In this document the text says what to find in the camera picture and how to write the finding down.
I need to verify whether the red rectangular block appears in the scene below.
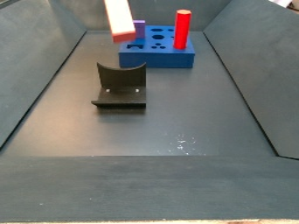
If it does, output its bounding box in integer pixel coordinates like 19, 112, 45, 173
105, 0, 137, 43

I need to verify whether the black curved fixture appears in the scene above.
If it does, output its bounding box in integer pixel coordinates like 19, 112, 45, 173
91, 63, 146, 108

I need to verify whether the blue shape sorting board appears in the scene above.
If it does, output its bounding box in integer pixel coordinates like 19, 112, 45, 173
118, 25, 195, 68

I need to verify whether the purple rectangular block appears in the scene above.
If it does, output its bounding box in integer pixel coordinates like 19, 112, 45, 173
134, 20, 146, 39

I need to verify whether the red hexagonal peg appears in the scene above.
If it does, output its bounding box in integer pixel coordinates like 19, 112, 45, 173
173, 10, 193, 49

